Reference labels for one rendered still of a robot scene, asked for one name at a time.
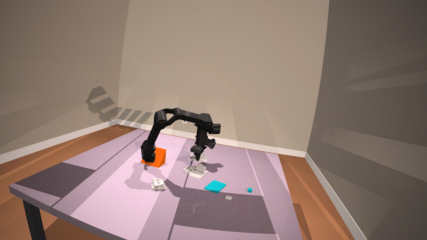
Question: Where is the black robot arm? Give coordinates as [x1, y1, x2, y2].
[141, 107, 221, 162]

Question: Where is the cyan flat rectangular plate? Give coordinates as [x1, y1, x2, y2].
[204, 180, 227, 193]

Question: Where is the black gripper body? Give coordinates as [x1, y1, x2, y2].
[190, 134, 207, 154]

